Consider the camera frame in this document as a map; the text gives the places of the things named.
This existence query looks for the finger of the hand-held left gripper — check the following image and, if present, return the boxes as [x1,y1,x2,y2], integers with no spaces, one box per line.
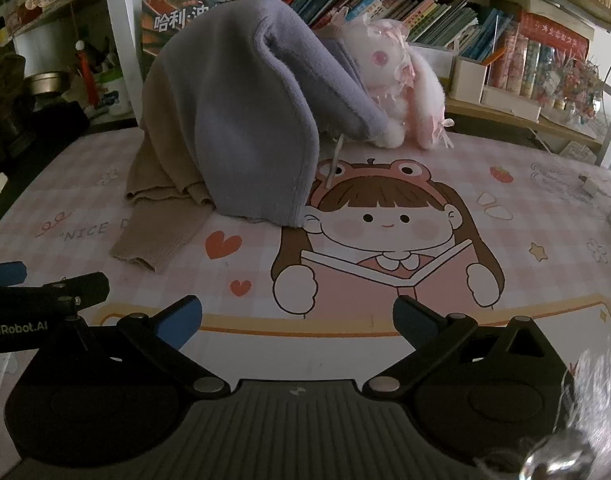
[0,272,110,318]
[0,261,27,290]

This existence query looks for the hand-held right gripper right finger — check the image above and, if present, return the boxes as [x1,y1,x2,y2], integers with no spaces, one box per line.
[361,294,569,401]

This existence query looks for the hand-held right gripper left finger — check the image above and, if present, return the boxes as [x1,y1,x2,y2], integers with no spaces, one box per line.
[33,294,234,401]

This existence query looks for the lavender and beige sweater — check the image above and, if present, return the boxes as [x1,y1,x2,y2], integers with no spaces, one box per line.
[110,0,405,273]

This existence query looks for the black bag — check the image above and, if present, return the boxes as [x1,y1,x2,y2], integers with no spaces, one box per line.
[0,100,91,161]

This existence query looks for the dark brown cloth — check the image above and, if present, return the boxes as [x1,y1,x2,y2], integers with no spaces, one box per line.
[0,52,36,161]

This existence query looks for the metal bowl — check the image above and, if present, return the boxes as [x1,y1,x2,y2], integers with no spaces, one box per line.
[24,71,71,98]

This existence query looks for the white charger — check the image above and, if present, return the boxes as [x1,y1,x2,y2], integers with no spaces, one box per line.
[578,174,609,200]

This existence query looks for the white container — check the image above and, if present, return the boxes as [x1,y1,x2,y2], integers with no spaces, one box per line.
[13,20,81,78]

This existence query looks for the white flat box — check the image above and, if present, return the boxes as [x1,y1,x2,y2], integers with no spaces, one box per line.
[480,85,542,122]

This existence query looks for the white shelving unit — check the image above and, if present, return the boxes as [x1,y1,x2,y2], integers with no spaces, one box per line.
[10,0,151,128]

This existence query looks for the pink and white plush bunny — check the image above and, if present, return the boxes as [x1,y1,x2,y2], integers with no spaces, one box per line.
[330,16,457,151]

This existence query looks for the dark illustrated book box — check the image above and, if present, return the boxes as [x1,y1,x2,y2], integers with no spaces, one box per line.
[140,0,246,58]

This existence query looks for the red boxed book set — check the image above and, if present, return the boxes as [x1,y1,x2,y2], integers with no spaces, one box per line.
[490,10,591,106]

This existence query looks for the row of colourful books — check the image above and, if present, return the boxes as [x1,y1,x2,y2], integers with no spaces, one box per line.
[246,0,516,61]

